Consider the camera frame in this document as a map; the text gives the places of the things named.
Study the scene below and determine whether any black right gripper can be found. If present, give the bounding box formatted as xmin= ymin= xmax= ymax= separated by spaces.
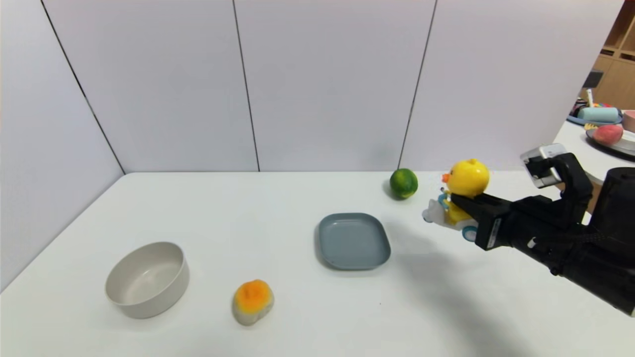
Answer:
xmin=450 ymin=191 xmax=571 ymax=275

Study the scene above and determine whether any yellow duck scooter toy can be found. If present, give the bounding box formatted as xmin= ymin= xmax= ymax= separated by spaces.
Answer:
xmin=422 ymin=158 xmax=491 ymax=242

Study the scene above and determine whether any grey-blue square dish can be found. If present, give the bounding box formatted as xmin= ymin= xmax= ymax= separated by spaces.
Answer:
xmin=317 ymin=213 xmax=391 ymax=271

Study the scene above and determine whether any green lime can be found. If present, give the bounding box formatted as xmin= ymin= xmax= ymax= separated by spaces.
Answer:
xmin=389 ymin=169 xmax=419 ymax=200

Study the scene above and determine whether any white side table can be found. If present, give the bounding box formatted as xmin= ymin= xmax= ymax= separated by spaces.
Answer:
xmin=552 ymin=119 xmax=635 ymax=191

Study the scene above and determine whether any blue tray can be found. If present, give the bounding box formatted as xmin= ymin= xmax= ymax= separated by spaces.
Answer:
xmin=567 ymin=114 xmax=623 ymax=127

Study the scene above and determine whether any dark round plate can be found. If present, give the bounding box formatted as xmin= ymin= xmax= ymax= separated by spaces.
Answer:
xmin=585 ymin=128 xmax=635 ymax=159

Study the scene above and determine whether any pink peach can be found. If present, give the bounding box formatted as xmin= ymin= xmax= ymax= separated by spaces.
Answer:
xmin=592 ymin=124 xmax=624 ymax=146

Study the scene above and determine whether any light blue cylinder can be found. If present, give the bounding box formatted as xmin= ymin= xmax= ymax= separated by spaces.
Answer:
xmin=577 ymin=107 xmax=621 ymax=123

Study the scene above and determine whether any colourful toy pile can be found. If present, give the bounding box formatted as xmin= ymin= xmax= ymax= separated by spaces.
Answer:
xmin=571 ymin=89 xmax=614 ymax=113

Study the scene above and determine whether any black chair back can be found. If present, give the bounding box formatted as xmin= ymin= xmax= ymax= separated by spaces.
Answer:
xmin=581 ymin=71 xmax=604 ymax=91

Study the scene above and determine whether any wooden shelf cabinet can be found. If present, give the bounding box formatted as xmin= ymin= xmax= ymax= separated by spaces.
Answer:
xmin=593 ymin=0 xmax=635 ymax=111

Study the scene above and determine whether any orange-topped bread bun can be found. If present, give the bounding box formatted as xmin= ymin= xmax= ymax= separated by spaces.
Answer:
xmin=233 ymin=279 xmax=275 ymax=326

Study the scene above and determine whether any beige round bowl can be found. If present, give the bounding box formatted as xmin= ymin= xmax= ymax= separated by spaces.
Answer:
xmin=105 ymin=241 xmax=191 ymax=319

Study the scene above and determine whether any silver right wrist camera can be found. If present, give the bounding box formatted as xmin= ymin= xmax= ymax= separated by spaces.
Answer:
xmin=520 ymin=144 xmax=568 ymax=189

